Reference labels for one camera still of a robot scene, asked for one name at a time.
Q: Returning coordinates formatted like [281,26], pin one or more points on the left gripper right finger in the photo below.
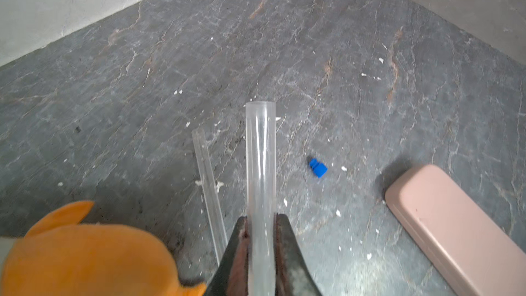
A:
[292,274]

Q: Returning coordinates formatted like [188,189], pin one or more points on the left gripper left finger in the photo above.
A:
[231,278]

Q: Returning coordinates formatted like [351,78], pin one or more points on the clear test tube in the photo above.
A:
[208,184]
[261,194]

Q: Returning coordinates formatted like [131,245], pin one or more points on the blue stopper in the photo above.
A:
[317,167]

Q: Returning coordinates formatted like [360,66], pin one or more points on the orange shark plush toy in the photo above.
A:
[62,255]

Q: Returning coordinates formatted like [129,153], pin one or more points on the pink rectangular case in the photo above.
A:
[471,252]

